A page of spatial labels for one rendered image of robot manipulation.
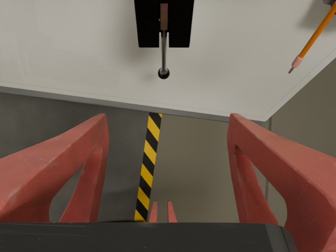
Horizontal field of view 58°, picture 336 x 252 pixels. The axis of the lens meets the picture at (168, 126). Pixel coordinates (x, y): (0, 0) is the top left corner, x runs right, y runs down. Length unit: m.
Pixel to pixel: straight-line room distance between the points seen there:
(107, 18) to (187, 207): 1.28
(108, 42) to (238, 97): 0.22
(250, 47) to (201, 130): 1.07
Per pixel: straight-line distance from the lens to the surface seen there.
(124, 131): 1.38
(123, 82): 0.45
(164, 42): 0.27
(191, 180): 1.50
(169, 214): 0.27
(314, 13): 0.39
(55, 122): 1.38
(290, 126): 1.67
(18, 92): 0.51
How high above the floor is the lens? 1.36
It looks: 75 degrees down
